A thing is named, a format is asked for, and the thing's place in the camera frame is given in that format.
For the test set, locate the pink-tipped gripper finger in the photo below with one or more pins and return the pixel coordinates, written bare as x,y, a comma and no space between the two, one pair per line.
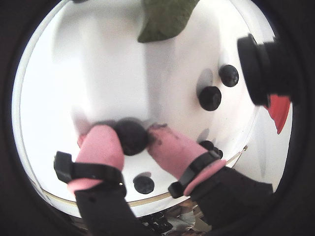
101,150
172,150

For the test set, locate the large dusty blueberry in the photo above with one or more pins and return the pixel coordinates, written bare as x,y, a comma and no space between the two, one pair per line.
131,137
144,184

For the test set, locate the red collapsible silicone funnel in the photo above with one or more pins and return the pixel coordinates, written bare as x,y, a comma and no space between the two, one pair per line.
279,110

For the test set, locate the green dried leaf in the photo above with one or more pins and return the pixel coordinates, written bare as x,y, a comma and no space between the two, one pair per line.
167,19

